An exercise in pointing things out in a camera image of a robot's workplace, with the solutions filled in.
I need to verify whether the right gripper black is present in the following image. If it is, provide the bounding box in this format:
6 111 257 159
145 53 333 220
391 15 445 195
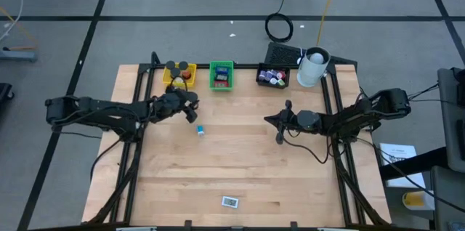
263 100 298 145

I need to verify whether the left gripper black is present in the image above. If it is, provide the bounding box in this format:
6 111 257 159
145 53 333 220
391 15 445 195
152 89 200 120

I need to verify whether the yellow plastic basket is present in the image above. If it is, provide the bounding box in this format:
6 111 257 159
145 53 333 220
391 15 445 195
161 62 198 89

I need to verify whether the green plastic basket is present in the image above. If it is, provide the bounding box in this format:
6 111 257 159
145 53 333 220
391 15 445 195
209 60 235 92

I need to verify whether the black plastic basket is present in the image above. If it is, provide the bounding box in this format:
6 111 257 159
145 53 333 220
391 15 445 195
256 62 291 89

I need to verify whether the pale cylindrical container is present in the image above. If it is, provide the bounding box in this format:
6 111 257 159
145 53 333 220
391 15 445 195
296 46 331 89

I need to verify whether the black perforated panel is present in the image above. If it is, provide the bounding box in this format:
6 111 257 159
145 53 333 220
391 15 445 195
263 41 359 76

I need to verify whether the white ball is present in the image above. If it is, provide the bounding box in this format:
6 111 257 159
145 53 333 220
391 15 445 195
308 52 326 65

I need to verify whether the white paper sheet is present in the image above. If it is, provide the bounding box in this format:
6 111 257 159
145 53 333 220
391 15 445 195
379 142 426 189

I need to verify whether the black metal beam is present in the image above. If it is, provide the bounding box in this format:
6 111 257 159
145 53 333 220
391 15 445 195
379 146 448 182

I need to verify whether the yellow white container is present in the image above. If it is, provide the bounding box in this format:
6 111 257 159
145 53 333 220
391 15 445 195
401 190 436 212

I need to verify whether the grey equipment cart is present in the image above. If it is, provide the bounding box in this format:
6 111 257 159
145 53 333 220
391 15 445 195
430 66 465 231

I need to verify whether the grey floor stand foot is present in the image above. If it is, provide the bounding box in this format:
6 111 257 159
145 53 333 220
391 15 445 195
0 45 38 62

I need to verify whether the black caster base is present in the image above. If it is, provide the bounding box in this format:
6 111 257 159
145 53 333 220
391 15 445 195
0 82 15 103

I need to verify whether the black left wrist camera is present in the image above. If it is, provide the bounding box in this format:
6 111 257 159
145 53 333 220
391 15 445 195
185 108 199 124

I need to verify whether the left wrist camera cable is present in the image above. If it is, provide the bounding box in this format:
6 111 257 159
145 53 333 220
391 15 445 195
165 77 189 96

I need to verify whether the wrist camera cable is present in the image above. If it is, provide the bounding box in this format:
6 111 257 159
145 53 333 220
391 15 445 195
165 77 189 96
282 129 332 165

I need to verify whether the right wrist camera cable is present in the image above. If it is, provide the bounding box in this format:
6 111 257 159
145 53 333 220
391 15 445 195
282 129 332 165

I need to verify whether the black aluminium table frame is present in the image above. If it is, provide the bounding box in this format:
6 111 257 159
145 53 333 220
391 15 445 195
86 51 392 231

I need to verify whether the coiled black cable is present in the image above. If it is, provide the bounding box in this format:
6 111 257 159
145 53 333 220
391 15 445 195
264 12 294 44

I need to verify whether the yellow floor cable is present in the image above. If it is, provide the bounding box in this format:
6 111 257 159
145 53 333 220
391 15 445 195
316 0 344 47

